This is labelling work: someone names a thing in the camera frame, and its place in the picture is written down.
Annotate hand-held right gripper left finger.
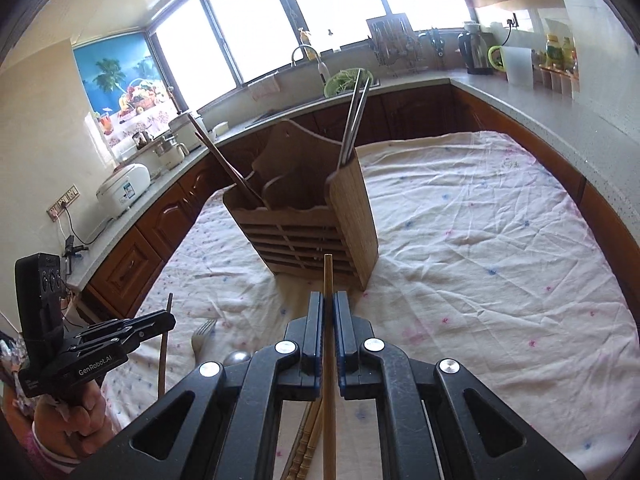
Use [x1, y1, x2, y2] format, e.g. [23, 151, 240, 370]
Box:
[70, 290, 326, 480]

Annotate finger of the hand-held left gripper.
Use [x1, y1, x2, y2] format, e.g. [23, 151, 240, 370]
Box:
[74, 310, 177, 349]
[119, 327, 174, 359]

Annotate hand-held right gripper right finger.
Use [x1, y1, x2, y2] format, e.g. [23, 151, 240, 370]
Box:
[334, 290, 588, 480]

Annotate bamboo chopstick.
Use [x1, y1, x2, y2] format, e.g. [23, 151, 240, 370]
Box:
[279, 402, 315, 480]
[323, 254, 336, 480]
[299, 402, 324, 480]
[158, 293, 174, 402]

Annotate brown wooden utensil holder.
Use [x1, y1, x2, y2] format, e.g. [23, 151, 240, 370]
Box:
[222, 120, 381, 292]

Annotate dark brown wooden chopstick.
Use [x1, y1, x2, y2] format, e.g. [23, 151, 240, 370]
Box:
[187, 113, 267, 209]

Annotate metal chopstick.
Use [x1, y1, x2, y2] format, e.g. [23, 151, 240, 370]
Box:
[339, 70, 365, 168]
[346, 76, 374, 167]

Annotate person's left forearm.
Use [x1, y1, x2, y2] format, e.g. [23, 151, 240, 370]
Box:
[20, 422, 81, 476]

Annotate person's left hand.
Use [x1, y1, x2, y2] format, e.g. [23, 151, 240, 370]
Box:
[34, 384, 114, 457]

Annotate long plain metal fork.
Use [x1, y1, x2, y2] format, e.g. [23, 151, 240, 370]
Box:
[191, 319, 217, 361]

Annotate small black stand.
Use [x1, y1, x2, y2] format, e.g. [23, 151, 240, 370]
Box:
[62, 234, 89, 262]

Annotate brown wooden base cabinets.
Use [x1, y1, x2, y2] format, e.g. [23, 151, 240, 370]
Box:
[82, 80, 640, 322]

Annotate white rice cooker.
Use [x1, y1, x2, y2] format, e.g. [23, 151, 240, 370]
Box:
[95, 162, 151, 219]

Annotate white floral tablecloth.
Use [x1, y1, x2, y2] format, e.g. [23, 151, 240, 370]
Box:
[100, 130, 639, 480]

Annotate small white kitchen appliance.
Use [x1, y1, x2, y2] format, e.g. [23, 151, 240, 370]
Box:
[152, 139, 190, 171]

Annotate white round cooking pot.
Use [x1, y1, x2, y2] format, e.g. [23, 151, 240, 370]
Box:
[167, 112, 206, 149]

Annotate green colander with vegetables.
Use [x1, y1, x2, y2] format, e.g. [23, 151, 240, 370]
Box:
[323, 68, 375, 99]

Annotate white hanging cloth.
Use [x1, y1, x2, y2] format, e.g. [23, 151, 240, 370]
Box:
[248, 72, 281, 102]

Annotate metal kitchen faucet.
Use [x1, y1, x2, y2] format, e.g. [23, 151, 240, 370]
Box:
[291, 44, 329, 87]

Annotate black electric kettle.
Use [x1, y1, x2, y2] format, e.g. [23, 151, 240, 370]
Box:
[458, 22, 494, 76]

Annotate grey kitchen countertop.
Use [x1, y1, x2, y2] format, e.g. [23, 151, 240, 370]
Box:
[65, 72, 640, 242]

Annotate kitchen window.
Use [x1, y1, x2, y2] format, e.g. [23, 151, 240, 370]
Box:
[144, 0, 477, 112]

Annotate spice jar rack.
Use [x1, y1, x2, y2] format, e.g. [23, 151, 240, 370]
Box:
[532, 62, 579, 96]

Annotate yellow cooking oil bottles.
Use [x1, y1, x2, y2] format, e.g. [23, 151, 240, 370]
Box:
[542, 32, 577, 71]

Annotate black power cable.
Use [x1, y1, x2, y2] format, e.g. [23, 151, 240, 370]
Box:
[54, 207, 102, 252]

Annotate white wall socket strip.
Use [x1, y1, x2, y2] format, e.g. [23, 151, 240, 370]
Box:
[47, 184, 81, 222]

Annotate tropical fruit wall poster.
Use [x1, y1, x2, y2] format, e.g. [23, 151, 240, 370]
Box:
[72, 35, 174, 134]

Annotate white pitcher with green handle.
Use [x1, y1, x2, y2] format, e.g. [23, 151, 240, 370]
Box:
[488, 44, 534, 86]

